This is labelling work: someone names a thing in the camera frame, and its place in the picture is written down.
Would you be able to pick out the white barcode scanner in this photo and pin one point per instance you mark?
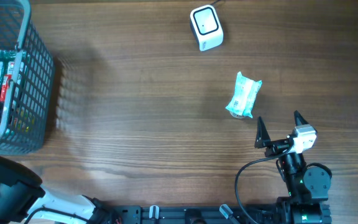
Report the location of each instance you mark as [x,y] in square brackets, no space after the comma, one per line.
[206,27]

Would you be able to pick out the green round can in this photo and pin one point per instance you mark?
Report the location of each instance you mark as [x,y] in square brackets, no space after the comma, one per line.
[237,116]

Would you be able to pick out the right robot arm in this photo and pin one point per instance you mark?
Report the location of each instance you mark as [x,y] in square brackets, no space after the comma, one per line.
[307,184]

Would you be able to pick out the teal wet wipes pack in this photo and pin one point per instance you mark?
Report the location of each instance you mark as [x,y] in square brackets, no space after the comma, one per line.
[244,97]

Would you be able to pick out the grey plastic mesh basket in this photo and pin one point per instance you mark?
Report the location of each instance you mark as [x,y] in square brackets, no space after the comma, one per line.
[23,115]

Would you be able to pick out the red snack stick packet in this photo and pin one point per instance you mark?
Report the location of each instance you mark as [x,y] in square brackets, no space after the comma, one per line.
[5,82]

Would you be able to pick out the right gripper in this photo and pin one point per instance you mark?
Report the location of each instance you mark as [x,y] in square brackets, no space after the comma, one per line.
[263,140]

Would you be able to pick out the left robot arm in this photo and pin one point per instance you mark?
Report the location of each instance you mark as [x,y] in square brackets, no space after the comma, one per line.
[24,198]

